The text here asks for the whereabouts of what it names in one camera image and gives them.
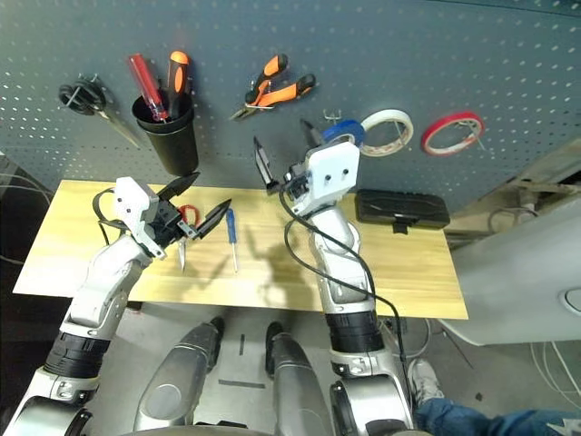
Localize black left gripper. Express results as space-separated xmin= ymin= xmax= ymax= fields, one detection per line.
xmin=146 ymin=171 xmax=233 ymax=251

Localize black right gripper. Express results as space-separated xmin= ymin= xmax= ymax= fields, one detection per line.
xmin=252 ymin=118 xmax=325 ymax=206

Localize blue screwdriver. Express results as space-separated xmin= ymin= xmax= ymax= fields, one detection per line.
xmin=224 ymin=208 xmax=240 ymax=274

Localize red handled scissors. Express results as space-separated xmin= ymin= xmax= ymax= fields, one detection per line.
xmin=177 ymin=203 xmax=202 ymax=273

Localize orange black pliers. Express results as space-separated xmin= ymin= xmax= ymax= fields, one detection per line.
xmin=228 ymin=53 xmax=317 ymax=122

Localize blue tape roll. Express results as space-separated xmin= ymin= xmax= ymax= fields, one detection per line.
xmin=321 ymin=118 xmax=367 ymax=148

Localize grey pegboard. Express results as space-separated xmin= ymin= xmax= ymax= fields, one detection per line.
xmin=0 ymin=0 xmax=581 ymax=214

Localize black cup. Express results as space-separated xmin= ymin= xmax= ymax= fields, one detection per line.
xmin=131 ymin=96 xmax=201 ymax=178

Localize white tape roll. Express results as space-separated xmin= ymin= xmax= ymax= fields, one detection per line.
xmin=359 ymin=108 xmax=416 ymax=158

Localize black plastic tool case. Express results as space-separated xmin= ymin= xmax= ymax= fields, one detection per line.
xmin=354 ymin=188 xmax=452 ymax=235

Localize orange black screwdriver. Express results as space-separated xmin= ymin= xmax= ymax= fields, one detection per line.
xmin=166 ymin=50 xmax=192 ymax=121

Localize red screwdriver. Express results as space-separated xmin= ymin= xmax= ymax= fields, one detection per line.
xmin=127 ymin=53 xmax=171 ymax=124

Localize red tape roll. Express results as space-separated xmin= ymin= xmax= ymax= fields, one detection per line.
xmin=420 ymin=110 xmax=487 ymax=157

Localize silver left robot leg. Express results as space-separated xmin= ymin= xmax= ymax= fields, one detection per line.
xmin=133 ymin=316 xmax=226 ymax=433

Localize silver robot leg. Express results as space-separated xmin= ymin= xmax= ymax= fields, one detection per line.
xmin=264 ymin=321 xmax=335 ymax=436
xmin=133 ymin=316 xmax=226 ymax=433

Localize silver right robot leg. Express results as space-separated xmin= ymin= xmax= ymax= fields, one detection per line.
xmin=264 ymin=321 xmax=335 ymax=436

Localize grey robot torso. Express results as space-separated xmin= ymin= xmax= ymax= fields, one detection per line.
xmin=149 ymin=424 xmax=255 ymax=436

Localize white shelf rack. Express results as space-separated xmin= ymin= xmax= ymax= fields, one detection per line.
xmin=453 ymin=135 xmax=581 ymax=237

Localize white curved panel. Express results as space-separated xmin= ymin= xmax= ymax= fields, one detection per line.
xmin=438 ymin=199 xmax=581 ymax=347

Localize white sneaker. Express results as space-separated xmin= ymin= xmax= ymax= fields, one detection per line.
xmin=407 ymin=358 xmax=446 ymax=411

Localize blue jeans leg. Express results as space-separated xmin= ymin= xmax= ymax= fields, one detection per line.
xmin=414 ymin=396 xmax=581 ymax=436

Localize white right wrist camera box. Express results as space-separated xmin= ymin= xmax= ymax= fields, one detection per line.
xmin=292 ymin=141 xmax=361 ymax=217

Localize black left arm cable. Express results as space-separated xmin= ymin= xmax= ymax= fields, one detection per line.
xmin=91 ymin=187 xmax=129 ymax=247

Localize black handled scissors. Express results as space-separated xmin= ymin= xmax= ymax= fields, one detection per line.
xmin=58 ymin=74 xmax=143 ymax=149

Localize white floor cable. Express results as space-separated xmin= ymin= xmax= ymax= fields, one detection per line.
xmin=529 ymin=339 xmax=581 ymax=397

